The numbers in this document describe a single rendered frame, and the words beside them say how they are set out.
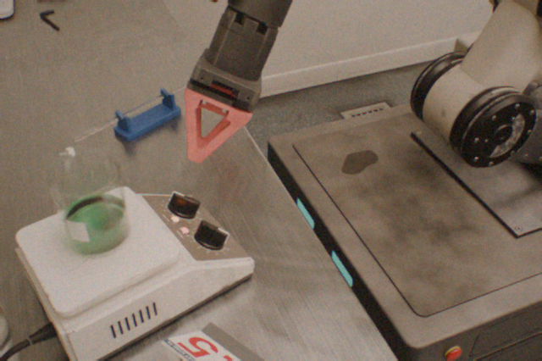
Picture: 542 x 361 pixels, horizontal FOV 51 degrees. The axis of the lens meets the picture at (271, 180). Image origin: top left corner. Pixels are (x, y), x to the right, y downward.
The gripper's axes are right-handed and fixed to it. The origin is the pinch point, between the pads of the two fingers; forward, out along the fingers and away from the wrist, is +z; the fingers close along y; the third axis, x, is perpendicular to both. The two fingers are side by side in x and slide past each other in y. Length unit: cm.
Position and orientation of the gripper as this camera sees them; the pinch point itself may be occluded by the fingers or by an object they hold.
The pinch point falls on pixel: (198, 148)
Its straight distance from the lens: 59.5
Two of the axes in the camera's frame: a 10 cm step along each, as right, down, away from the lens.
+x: 9.1, 3.7, 1.6
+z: -4.1, 8.5, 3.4
